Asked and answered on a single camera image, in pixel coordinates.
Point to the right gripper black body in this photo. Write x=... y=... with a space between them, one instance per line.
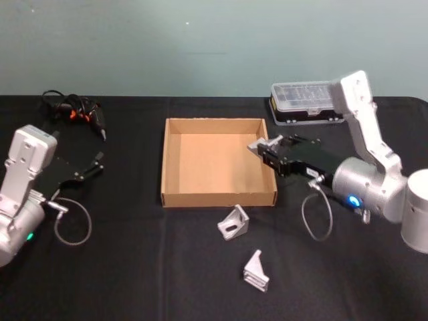
x=316 y=158

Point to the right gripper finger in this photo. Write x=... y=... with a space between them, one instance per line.
x=279 y=164
x=297 y=140

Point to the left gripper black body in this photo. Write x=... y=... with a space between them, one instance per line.
x=63 y=174

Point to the silver metal corner bracket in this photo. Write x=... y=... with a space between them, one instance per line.
x=234 y=222
x=259 y=146
x=255 y=269

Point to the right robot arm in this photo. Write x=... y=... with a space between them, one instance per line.
x=364 y=187

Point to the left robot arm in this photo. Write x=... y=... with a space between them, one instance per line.
x=23 y=187

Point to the clear plastic case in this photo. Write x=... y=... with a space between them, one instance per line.
x=301 y=100

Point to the shallow brown cardboard tray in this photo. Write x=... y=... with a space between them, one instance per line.
x=214 y=164

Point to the black table cloth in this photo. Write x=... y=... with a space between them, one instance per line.
x=133 y=267

